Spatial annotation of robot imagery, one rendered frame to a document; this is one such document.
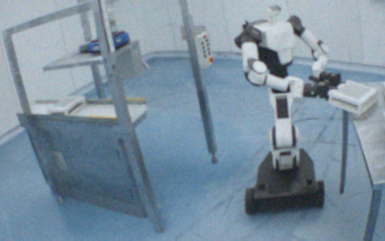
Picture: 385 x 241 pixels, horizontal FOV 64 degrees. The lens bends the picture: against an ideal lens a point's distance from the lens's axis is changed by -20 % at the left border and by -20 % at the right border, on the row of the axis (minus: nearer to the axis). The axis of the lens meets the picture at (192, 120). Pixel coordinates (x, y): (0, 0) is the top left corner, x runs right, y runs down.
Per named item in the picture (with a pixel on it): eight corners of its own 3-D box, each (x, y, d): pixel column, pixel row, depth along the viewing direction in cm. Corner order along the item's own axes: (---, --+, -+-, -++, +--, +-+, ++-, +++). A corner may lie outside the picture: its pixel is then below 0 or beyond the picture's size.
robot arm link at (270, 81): (285, 85, 198) (251, 76, 197) (279, 95, 206) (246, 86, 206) (285, 70, 203) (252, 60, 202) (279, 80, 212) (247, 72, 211)
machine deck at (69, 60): (139, 45, 235) (139, 39, 233) (103, 65, 205) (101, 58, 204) (76, 54, 264) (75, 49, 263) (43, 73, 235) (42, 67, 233)
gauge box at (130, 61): (145, 72, 243) (139, 43, 235) (136, 77, 235) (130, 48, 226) (119, 73, 253) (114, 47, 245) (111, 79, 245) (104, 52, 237)
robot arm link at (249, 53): (246, 70, 196) (244, 39, 207) (241, 83, 207) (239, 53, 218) (267, 73, 197) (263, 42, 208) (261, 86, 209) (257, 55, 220)
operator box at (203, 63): (214, 61, 304) (208, 32, 294) (205, 69, 291) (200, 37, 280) (207, 61, 307) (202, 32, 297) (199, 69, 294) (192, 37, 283)
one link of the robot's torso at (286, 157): (273, 156, 273) (268, 122, 234) (298, 153, 268) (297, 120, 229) (273, 175, 265) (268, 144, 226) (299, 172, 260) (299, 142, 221)
